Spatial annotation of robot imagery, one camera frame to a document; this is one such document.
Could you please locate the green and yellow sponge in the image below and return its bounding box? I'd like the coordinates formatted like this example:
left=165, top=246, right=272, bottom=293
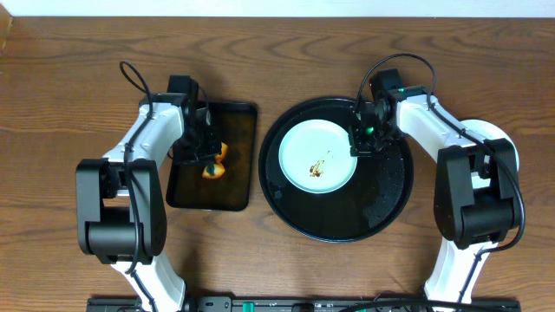
left=202, top=142, right=228, bottom=179

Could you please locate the mint green plate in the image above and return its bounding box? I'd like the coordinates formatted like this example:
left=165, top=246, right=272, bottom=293
left=461, top=119, right=519, bottom=169
left=278, top=120, right=357, bottom=194

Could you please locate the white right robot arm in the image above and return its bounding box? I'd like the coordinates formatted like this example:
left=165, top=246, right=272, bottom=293
left=349, top=83, right=526, bottom=311

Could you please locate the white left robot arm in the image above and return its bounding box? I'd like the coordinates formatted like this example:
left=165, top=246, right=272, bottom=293
left=75, top=93, right=220, bottom=311

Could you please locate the black rectangular water tray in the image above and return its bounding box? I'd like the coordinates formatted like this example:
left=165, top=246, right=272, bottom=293
left=166, top=102, right=258, bottom=211

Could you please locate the black round serving tray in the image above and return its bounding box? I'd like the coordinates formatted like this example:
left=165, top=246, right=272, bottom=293
left=258, top=97, right=414, bottom=243

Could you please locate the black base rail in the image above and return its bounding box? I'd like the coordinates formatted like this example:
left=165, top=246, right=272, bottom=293
left=85, top=296, right=522, bottom=312

